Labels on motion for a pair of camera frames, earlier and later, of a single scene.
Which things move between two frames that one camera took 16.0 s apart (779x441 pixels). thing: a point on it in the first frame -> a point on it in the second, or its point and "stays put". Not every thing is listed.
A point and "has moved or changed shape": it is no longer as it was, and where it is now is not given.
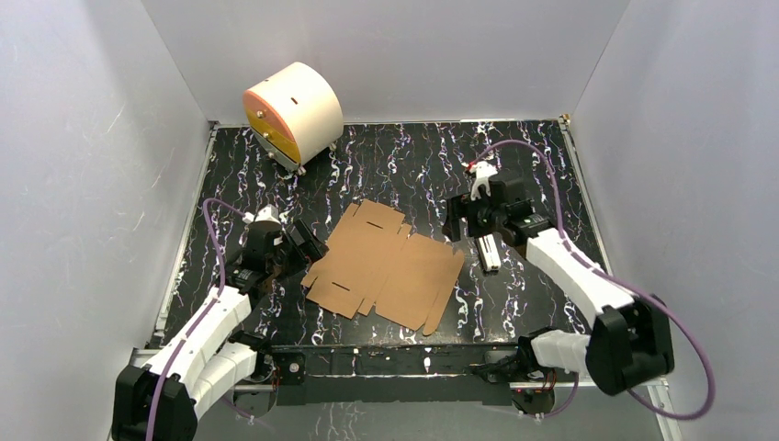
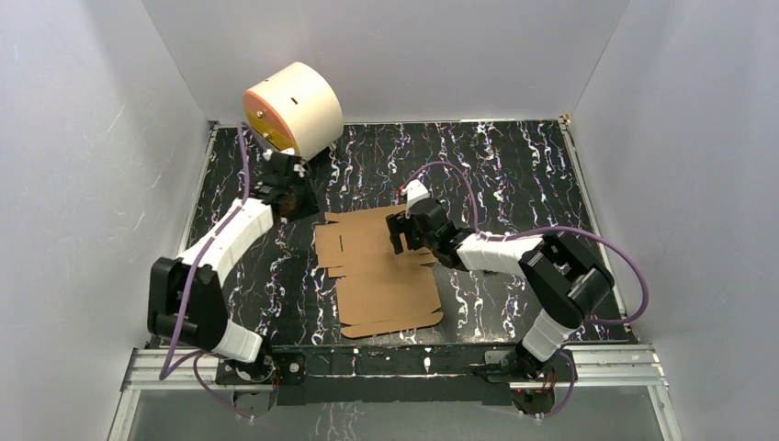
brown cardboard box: x=370 y=261 has moved or changed shape
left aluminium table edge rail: x=184 y=237 stays put
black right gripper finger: x=457 y=209 -> x=399 y=223
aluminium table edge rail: x=568 y=130 stays put
